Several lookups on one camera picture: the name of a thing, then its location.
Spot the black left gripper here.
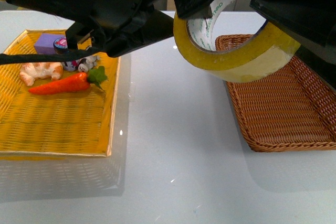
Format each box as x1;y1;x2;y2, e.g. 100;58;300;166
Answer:
4;0;173;57

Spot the clear packing tape roll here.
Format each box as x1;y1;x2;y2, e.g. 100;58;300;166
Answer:
174;0;300;82

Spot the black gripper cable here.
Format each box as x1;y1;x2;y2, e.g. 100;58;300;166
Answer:
0;48;106;65

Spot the purple foam block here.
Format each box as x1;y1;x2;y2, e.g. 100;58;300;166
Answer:
34;33;61;55

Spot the toy croissant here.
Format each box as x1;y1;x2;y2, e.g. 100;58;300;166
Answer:
19;62;64;87

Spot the toy carrot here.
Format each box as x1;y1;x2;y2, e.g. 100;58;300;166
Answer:
28;66;108;95

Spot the dark jam jar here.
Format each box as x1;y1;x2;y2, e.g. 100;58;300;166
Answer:
53;37;79;72

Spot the yellow woven basket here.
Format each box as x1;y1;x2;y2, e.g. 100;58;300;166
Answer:
0;29;122;158

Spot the grey husky dog figurine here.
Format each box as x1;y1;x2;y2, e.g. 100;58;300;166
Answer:
77;55;100;73

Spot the brown wicker basket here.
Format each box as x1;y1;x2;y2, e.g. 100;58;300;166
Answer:
215;34;336;153

